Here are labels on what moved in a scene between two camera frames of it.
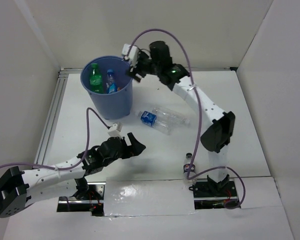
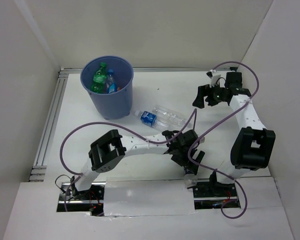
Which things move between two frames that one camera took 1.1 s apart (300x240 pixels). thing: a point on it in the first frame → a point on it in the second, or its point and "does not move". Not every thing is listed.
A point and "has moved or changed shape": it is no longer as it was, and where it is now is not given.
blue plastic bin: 108,80 does not move
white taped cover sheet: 137,196 does not move
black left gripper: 135,143 → 186,163
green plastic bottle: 95,79 has moved or changed shape
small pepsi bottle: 187,163 does not move
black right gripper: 133,73 → 204,91
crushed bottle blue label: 111,86 does not move
